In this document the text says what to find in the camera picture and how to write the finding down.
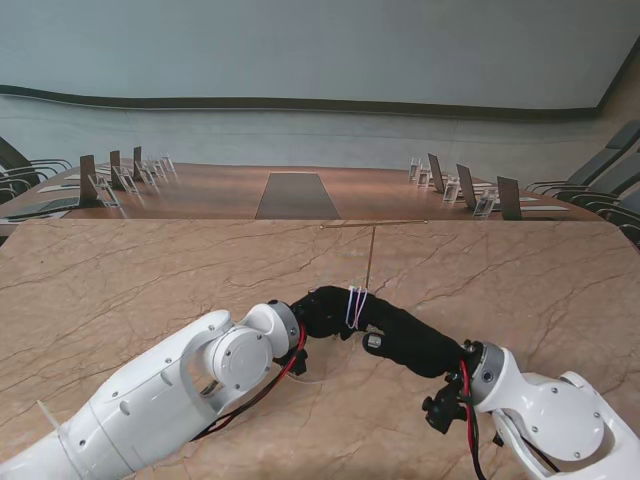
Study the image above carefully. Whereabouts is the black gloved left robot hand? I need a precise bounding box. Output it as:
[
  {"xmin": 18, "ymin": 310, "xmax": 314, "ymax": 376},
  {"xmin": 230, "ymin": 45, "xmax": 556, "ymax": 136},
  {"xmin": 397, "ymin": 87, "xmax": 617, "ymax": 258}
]
[{"xmin": 290, "ymin": 285, "xmax": 352, "ymax": 342}]

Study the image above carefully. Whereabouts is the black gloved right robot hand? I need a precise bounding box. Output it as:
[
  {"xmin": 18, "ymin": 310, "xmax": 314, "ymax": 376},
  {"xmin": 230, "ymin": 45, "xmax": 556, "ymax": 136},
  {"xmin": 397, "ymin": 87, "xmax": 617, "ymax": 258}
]
[{"xmin": 344, "ymin": 287, "xmax": 469, "ymax": 381}]

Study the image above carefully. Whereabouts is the white thin cable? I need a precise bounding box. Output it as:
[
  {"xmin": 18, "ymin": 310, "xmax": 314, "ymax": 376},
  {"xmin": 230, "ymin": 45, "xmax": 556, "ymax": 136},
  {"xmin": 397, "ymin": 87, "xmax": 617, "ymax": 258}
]
[{"xmin": 294, "ymin": 284, "xmax": 371, "ymax": 385}]

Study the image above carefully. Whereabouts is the gold T rack marble base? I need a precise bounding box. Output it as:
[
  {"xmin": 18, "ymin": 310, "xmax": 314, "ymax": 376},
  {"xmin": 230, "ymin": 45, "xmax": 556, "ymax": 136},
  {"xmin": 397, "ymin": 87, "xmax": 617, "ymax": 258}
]
[{"xmin": 318, "ymin": 218, "xmax": 429, "ymax": 296}]

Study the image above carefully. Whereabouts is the brown wooden conference table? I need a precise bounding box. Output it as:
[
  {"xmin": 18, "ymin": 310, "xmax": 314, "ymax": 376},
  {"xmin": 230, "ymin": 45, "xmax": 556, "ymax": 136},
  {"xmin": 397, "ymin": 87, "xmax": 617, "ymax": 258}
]
[{"xmin": 0, "ymin": 160, "xmax": 609, "ymax": 224}]

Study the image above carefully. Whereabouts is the dark grey office chair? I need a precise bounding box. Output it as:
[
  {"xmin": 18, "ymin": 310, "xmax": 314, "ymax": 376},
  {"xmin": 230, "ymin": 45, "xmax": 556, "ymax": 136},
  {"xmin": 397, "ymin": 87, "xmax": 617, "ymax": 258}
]
[
  {"xmin": 0, "ymin": 137, "xmax": 74, "ymax": 187},
  {"xmin": 605, "ymin": 119, "xmax": 640, "ymax": 151},
  {"xmin": 524, "ymin": 147, "xmax": 630, "ymax": 197},
  {"xmin": 569, "ymin": 150, "xmax": 640, "ymax": 209},
  {"xmin": 594, "ymin": 185, "xmax": 640, "ymax": 249},
  {"xmin": 0, "ymin": 169, "xmax": 42, "ymax": 205}
]

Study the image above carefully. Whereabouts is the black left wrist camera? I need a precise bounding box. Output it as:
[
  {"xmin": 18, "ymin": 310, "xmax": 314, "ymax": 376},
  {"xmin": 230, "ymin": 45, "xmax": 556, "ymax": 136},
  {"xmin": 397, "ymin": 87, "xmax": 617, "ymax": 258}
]
[{"xmin": 282, "ymin": 349, "xmax": 309, "ymax": 376}]

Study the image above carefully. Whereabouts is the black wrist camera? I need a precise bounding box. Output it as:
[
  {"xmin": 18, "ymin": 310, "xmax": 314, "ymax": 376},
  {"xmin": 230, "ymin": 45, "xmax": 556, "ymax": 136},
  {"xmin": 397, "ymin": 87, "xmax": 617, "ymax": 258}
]
[
  {"xmin": 282, "ymin": 349, "xmax": 309, "ymax": 376},
  {"xmin": 422, "ymin": 382, "xmax": 469, "ymax": 434}
]

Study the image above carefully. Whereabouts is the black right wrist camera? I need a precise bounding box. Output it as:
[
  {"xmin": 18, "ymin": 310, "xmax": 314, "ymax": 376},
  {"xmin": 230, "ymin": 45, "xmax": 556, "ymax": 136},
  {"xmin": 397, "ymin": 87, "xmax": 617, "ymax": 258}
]
[{"xmin": 422, "ymin": 382, "xmax": 469, "ymax": 434}]

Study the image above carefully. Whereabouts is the red black right arm cable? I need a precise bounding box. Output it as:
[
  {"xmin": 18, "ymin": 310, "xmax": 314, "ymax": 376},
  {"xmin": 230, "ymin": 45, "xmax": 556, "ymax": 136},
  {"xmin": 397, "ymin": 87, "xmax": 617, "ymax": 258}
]
[{"xmin": 457, "ymin": 357, "xmax": 561, "ymax": 480}]

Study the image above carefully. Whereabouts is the red black arm cable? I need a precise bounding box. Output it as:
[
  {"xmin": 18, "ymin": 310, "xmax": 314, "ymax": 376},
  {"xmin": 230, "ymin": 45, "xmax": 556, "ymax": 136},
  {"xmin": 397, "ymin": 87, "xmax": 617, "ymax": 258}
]
[
  {"xmin": 189, "ymin": 322, "xmax": 309, "ymax": 442},
  {"xmin": 457, "ymin": 357, "xmax": 561, "ymax": 480}
]

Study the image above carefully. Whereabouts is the red black left arm cable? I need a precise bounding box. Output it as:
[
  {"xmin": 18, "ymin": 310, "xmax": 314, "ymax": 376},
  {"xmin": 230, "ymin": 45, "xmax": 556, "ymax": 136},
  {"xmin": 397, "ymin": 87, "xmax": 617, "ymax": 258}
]
[{"xmin": 189, "ymin": 322, "xmax": 309, "ymax": 442}]

